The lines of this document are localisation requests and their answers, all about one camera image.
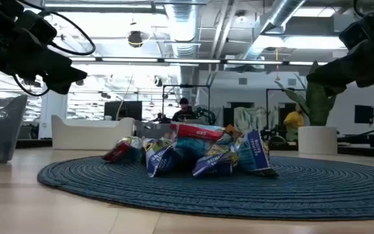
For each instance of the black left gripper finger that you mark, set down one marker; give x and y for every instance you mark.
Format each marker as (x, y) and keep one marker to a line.
(59, 87)
(70, 73)

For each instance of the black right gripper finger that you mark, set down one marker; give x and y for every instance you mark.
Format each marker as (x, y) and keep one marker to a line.
(335, 87)
(328, 74)

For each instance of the orange wrapper granola bar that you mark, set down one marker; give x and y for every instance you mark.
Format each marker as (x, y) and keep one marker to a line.
(232, 130)

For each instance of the teal wrapper granola bar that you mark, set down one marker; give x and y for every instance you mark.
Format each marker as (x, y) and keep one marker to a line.
(191, 147)

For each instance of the green snake plant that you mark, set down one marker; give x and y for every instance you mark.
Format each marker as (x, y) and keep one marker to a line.
(318, 104)

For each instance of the white pillar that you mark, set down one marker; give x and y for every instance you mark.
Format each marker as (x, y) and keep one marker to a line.
(53, 113)

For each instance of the yellow hanging pendant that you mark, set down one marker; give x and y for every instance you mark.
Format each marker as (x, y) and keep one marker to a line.
(277, 76)

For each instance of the person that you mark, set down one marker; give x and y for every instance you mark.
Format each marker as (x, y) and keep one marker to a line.
(183, 113)
(293, 122)

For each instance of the white round plant pot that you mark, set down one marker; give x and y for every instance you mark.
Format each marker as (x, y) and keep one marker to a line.
(317, 140)

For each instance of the white plastic bin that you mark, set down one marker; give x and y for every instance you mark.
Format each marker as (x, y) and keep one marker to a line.
(89, 135)

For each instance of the black desk rig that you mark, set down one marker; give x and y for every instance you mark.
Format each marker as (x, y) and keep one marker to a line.
(369, 138)

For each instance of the black desk monitor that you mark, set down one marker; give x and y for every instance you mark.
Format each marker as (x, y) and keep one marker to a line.
(123, 110)

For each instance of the black ceiling speaker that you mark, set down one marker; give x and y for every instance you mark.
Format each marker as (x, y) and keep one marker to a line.
(135, 39)

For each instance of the pale crumpled cover sheet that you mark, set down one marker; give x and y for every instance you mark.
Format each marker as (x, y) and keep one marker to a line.
(252, 118)

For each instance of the round blue woven mat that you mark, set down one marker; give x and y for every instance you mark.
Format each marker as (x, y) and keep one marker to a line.
(206, 195)

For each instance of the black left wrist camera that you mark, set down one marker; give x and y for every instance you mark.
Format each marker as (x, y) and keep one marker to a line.
(36, 27)

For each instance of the black wall monitor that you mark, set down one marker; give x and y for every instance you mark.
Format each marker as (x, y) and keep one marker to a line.
(364, 113)

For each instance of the black metal rig frame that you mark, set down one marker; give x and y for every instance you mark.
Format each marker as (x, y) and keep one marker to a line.
(187, 86)
(267, 104)

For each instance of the silver ceiling air duct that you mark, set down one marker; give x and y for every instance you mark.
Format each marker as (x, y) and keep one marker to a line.
(183, 29)
(284, 13)

